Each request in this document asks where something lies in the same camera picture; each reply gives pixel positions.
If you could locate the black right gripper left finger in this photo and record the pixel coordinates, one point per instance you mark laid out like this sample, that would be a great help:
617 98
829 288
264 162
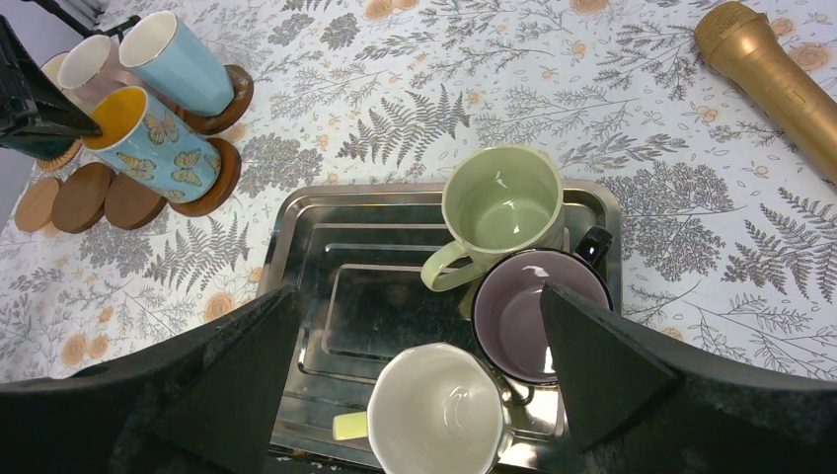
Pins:
204 401

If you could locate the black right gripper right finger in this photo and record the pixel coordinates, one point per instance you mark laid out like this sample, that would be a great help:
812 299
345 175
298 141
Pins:
638 401

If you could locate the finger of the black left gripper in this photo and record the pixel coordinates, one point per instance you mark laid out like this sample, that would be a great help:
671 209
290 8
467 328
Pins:
37 119

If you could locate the woven straw coaster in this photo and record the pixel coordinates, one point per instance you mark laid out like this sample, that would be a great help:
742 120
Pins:
62 159

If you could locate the pink mug white inside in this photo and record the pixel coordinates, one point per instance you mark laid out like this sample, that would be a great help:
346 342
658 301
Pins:
92 71

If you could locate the light wooden coaster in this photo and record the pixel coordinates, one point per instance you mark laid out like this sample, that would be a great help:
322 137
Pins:
33 211

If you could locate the blue mug yellow inside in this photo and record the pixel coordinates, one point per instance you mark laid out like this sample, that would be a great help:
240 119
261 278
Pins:
143 139

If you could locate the light blue mug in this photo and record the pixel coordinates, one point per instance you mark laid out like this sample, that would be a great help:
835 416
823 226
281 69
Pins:
167 55

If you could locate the scratched dark brown coaster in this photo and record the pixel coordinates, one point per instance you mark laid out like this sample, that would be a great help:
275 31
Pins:
243 88

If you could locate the green mug white inside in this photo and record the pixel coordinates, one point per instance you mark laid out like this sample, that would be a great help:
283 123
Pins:
433 409

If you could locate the reddish brown coaster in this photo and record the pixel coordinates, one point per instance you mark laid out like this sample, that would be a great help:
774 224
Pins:
229 174

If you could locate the purple grey mug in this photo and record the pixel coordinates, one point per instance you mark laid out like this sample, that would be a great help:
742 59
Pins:
506 315

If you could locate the floral tablecloth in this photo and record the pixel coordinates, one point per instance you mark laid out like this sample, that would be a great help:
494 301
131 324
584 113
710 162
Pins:
729 235

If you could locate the light green mug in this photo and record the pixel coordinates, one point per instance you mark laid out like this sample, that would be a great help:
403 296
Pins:
499 201

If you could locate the gold microphone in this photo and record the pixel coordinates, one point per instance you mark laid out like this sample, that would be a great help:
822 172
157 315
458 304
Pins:
739 43

